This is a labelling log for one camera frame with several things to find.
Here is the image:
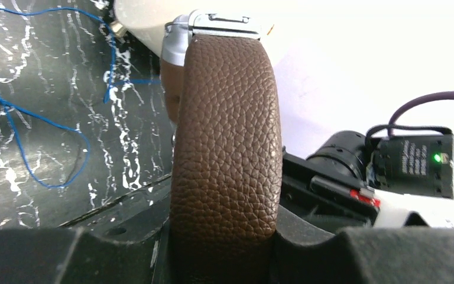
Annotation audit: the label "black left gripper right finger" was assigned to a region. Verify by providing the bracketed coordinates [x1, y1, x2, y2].
[274, 208, 454, 283]

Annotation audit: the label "white cylindrical drum box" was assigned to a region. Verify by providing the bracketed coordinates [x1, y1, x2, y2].
[113, 0, 200, 57]

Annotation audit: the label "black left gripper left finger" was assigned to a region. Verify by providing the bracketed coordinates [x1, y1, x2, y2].
[0, 184, 171, 283]

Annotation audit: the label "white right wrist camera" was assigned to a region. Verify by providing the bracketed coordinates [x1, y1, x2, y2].
[348, 188, 427, 229]

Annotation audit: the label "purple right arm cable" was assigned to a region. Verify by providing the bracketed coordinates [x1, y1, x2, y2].
[387, 91, 454, 138]

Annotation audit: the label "brown silver headphones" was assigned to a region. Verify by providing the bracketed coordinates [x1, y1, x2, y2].
[161, 9, 283, 283]

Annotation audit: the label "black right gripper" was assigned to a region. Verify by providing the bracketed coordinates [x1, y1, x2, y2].
[280, 147, 380, 228]

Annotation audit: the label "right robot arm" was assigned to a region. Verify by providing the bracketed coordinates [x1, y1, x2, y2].
[280, 124, 454, 232]

